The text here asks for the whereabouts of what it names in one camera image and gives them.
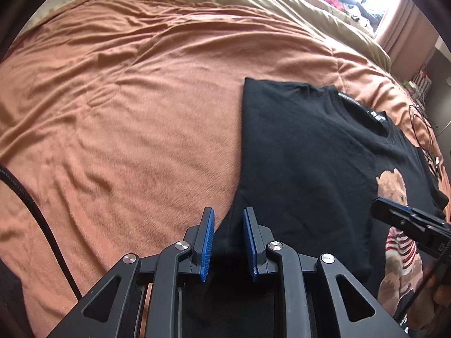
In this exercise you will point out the pile of colourful clothes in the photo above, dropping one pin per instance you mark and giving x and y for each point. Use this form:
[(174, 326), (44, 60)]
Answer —
[(331, 0)]

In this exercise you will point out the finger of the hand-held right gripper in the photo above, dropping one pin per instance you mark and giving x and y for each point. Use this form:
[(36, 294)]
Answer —
[(391, 213)]

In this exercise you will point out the black bear print T-shirt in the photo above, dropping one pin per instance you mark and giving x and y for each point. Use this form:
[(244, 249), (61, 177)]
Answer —
[(303, 155)]

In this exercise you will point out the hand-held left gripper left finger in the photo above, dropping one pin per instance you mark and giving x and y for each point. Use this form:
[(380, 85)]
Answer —
[(207, 239)]

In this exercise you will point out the orange fleece blanket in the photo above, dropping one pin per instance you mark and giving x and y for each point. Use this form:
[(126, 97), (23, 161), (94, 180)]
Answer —
[(123, 112)]

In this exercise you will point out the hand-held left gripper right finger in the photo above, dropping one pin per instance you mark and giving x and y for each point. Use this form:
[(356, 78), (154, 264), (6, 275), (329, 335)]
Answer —
[(250, 243)]

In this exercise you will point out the pink curtain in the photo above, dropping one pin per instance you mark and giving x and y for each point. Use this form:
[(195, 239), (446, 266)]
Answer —
[(405, 31)]

